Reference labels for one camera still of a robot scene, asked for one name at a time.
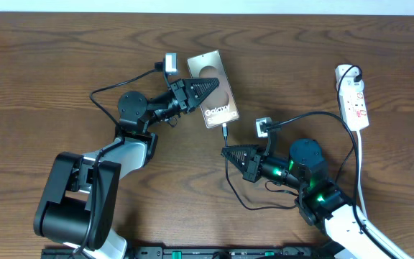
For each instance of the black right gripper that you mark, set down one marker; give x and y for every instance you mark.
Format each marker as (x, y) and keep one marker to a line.
(251, 167)

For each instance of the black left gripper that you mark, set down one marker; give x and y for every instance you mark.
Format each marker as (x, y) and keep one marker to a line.
(187, 91)

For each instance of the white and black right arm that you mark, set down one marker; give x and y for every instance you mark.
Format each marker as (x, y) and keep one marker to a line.
(320, 201)

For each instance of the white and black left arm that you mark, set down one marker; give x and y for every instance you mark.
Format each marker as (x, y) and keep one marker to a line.
(77, 205)

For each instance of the white USB charger adapter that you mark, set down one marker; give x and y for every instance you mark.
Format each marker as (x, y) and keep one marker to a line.
(351, 75)

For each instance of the white power strip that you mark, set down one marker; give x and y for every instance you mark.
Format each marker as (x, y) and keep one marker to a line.
(353, 107)

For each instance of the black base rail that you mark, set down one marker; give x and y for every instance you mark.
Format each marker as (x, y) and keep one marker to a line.
(221, 252)

